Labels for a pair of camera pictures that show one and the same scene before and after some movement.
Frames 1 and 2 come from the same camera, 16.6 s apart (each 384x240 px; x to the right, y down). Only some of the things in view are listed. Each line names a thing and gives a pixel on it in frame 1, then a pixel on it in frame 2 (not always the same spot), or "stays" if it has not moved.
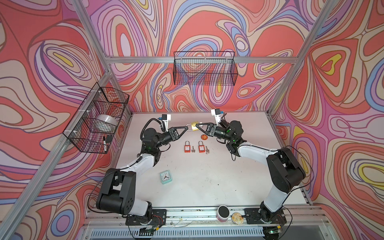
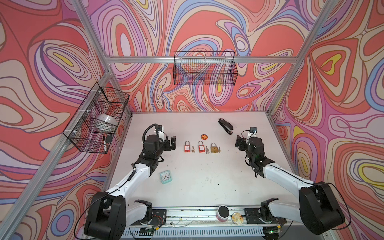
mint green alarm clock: [165, 177] stays
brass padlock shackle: [194, 128] -> [214, 149]
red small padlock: [187, 148] stays
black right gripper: [212, 129] -> [242, 142]
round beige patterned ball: [237, 218] stays
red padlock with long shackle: [201, 147] stays
